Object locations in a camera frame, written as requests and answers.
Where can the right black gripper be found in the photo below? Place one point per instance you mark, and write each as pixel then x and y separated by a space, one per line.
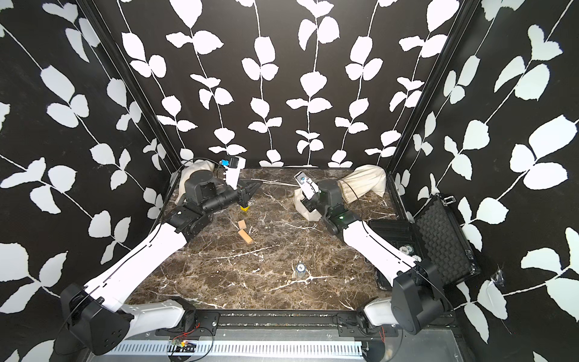
pixel 309 204

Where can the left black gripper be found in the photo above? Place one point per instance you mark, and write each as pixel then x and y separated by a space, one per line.
pixel 248 189

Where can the cream cloth drawstring soil bag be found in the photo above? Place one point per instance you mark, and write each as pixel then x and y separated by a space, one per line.
pixel 300 208

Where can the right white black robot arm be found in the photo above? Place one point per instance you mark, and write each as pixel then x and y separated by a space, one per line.
pixel 417 296

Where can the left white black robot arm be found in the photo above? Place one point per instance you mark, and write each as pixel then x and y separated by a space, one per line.
pixel 111 289

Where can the long wooden block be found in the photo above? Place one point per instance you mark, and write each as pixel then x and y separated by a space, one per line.
pixel 245 236

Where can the small clear glass jar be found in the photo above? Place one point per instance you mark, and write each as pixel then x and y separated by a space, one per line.
pixel 300 271

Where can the black foam-lined hard case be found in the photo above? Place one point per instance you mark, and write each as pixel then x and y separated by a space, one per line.
pixel 436 236

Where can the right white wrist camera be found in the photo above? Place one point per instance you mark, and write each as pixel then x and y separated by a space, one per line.
pixel 307 185

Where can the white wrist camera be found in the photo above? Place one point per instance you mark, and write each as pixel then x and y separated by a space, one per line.
pixel 307 185
pixel 233 166

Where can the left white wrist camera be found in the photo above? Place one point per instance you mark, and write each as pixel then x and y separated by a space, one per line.
pixel 233 166

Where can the black front mounting rail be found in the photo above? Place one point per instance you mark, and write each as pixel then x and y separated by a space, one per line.
pixel 280 319

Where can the perforated metal rail strip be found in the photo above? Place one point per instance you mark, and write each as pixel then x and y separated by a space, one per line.
pixel 299 349

